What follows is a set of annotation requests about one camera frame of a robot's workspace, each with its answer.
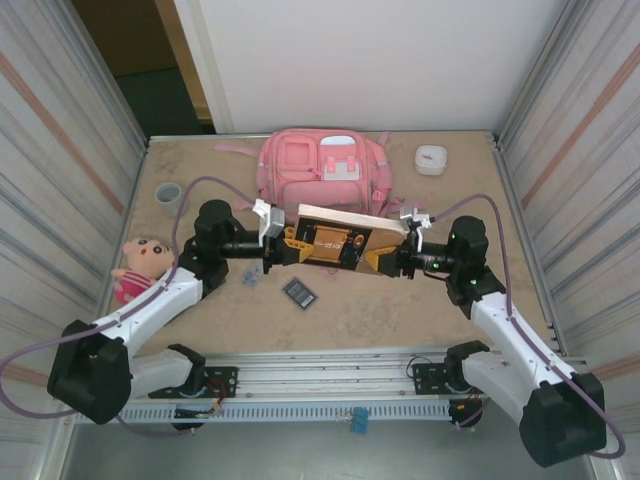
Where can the brown and black book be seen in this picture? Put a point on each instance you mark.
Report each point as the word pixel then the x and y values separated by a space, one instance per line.
pixel 340 245

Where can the small black calculator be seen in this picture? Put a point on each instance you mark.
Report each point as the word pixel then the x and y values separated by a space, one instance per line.
pixel 300 295

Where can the pink student backpack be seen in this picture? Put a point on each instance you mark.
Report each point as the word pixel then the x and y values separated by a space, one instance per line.
pixel 300 185

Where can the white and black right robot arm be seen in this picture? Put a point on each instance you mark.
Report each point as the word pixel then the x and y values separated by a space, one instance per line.
pixel 505 330

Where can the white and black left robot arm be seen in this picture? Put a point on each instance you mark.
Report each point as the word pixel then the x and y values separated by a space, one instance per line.
pixel 150 305

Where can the grey plastic cup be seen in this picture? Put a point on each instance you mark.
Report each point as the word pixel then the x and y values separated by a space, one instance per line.
pixel 171 197

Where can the cartoon boy plush doll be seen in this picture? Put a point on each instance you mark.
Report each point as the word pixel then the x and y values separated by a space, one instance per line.
pixel 145 260

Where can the white square alarm clock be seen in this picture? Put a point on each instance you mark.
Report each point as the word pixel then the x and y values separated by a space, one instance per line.
pixel 430 160

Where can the blue connector block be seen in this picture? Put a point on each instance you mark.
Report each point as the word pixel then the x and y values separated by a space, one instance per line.
pixel 360 422

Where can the black round clamp knob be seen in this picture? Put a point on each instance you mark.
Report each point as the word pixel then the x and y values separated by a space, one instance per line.
pixel 187 426
pixel 467 420

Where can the aluminium table edge rail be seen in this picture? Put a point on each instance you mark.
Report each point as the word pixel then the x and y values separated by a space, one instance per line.
pixel 450 134

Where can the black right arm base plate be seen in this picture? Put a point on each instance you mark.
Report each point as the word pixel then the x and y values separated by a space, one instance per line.
pixel 425 377

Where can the aluminium mounting rail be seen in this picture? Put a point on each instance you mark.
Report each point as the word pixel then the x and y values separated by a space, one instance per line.
pixel 325 375

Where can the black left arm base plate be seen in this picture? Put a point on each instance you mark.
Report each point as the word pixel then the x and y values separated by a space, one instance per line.
pixel 225 380

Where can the tan wooden door frame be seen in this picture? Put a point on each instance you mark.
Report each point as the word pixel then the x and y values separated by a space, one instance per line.
pixel 182 50

